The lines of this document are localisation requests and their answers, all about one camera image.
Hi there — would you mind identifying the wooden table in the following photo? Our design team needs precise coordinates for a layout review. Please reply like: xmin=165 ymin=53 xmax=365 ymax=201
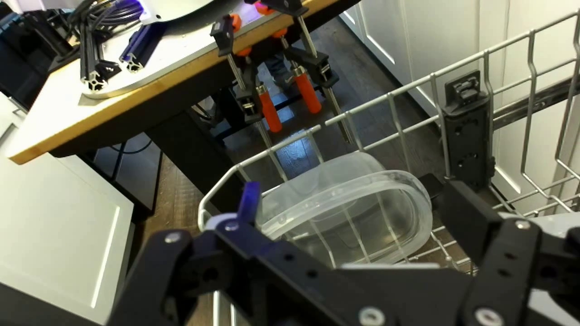
xmin=6 ymin=0 xmax=365 ymax=167

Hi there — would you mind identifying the clear plastic bowl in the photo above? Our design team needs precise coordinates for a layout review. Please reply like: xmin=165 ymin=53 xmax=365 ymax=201
xmin=256 ymin=169 xmax=435 ymax=268

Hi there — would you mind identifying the black clamp orange handle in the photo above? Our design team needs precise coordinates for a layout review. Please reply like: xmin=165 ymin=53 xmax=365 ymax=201
xmin=209 ymin=11 xmax=287 ymax=136
xmin=252 ymin=0 xmax=341 ymax=116

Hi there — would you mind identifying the black equipment case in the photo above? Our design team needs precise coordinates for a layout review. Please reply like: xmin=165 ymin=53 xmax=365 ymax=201
xmin=0 ymin=11 xmax=69 ymax=115

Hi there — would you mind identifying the tall panel door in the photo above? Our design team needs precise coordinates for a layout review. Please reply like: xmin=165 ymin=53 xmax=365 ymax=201
xmin=0 ymin=89 xmax=136 ymax=326

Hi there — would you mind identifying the wire dishwasher rack with rollers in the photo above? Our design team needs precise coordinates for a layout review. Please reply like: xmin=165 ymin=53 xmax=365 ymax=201
xmin=196 ymin=9 xmax=580 ymax=326

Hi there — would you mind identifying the blue aluminium extrusion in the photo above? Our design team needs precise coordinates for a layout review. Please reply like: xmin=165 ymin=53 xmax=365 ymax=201
xmin=118 ymin=22 xmax=167 ymax=73

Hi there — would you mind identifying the frosted plastic container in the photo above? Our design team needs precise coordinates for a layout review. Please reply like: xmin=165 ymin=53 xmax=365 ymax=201
xmin=279 ymin=151 xmax=388 ymax=198

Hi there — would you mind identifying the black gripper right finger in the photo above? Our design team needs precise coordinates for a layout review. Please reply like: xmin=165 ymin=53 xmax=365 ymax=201
xmin=432 ymin=174 xmax=580 ymax=326

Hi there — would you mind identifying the grey metal mounting plate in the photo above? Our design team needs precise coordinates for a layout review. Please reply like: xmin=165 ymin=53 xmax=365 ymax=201
xmin=78 ymin=0 xmax=305 ymax=102

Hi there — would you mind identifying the black table frame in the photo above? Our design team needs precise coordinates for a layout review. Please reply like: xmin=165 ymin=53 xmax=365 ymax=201
xmin=51 ymin=60 xmax=365 ymax=214

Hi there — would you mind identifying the white kitchen counter cabinet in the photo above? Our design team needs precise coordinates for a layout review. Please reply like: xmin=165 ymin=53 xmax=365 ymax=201
xmin=337 ymin=0 xmax=580 ymax=207

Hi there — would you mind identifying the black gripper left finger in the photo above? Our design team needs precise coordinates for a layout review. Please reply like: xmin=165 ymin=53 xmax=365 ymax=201
xmin=107 ymin=180 xmax=401 ymax=326

